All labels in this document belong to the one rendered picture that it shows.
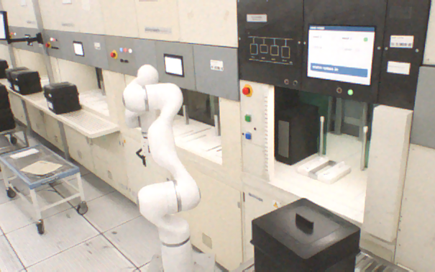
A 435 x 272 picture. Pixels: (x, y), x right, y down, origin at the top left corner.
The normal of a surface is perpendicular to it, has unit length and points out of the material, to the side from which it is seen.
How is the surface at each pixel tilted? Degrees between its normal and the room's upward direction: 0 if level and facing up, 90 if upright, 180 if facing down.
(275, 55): 90
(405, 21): 90
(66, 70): 90
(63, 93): 86
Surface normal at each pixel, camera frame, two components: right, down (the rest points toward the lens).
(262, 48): -0.75, 0.27
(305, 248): -0.05, -0.94
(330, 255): 0.54, 0.27
